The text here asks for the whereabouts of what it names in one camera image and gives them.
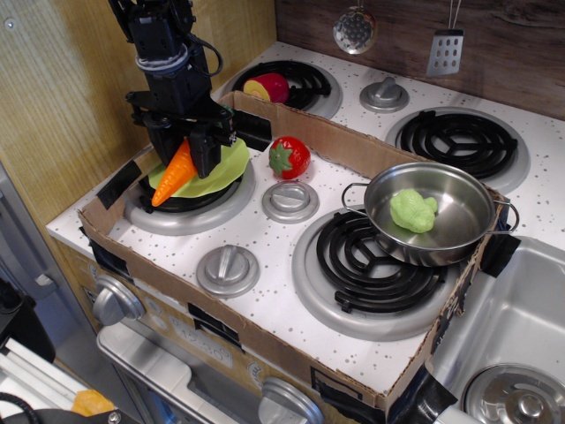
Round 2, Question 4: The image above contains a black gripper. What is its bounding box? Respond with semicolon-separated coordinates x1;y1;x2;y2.
126;44;235;178

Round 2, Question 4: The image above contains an orange toy carrot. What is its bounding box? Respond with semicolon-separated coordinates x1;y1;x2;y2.
149;137;198;208

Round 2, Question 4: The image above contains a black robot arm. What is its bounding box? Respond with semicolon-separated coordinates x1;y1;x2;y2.
109;1;236;178

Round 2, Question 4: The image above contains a yellow-green plate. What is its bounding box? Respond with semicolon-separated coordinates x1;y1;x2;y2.
148;139;250;198

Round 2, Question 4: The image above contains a front left black burner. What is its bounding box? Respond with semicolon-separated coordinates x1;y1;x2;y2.
139;177;242;214

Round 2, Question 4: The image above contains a black burner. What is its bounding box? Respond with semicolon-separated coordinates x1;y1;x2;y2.
228;60;332;110
139;177;242;214
394;110;518;179
316;212;448;314

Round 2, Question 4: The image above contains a red yellow toy apple half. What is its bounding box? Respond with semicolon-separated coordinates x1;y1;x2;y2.
243;72;290;103

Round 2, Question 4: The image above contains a red toy strawberry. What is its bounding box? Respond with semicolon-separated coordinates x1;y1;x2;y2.
268;136;311;179

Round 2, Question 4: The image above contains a silver knob centre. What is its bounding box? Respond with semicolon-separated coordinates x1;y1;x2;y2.
262;181;320;223

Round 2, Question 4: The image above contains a silver knob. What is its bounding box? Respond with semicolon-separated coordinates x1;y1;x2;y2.
262;181;320;223
196;245;260;299
359;77;410;113

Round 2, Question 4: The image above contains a back left black burner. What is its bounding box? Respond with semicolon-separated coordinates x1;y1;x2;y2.
228;60;332;110

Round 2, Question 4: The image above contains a cardboard fence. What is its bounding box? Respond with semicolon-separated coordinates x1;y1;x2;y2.
78;90;522;412

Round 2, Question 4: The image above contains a silver knob front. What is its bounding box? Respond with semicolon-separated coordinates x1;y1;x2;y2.
196;245;260;299

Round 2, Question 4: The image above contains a left silver oven dial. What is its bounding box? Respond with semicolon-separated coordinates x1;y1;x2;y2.
93;275;146;327

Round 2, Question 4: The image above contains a silver oven dial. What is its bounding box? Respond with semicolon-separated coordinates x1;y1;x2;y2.
258;377;324;424
93;275;146;327

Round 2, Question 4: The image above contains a hanging silver strainer ladle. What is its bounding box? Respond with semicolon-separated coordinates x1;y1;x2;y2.
333;1;378;56

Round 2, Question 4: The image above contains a silver knob back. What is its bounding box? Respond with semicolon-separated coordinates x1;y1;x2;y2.
359;77;410;113

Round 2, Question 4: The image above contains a front right black burner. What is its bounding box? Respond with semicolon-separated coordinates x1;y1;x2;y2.
316;212;448;314

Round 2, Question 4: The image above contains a green toy lettuce piece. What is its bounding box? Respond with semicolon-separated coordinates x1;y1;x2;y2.
389;189;438;234

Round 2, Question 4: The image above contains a hanging silver slotted spatula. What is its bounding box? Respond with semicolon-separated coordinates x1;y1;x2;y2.
426;1;464;78

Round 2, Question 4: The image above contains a right silver oven dial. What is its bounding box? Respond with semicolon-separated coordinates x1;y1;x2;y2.
258;377;324;424

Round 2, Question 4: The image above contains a back right black burner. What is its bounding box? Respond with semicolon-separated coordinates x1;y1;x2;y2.
394;110;518;179

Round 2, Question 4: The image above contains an orange sponge piece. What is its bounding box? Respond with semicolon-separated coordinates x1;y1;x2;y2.
71;389;115;417

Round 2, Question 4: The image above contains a silver sink basin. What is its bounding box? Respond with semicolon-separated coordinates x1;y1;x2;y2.
431;238;564;423

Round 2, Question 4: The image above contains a silver sink drain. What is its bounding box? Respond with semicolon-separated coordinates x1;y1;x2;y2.
461;364;564;423

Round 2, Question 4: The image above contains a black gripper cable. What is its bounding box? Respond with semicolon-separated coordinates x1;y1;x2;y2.
189;33;224;79

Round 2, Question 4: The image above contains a silver oven door handle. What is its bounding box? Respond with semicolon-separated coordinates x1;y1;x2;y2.
97;323;236;423

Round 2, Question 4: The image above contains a steel pan with handles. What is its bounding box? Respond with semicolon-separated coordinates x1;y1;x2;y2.
342;162;520;267

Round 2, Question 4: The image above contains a black cable lower left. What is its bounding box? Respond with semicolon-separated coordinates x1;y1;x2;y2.
0;391;41;424

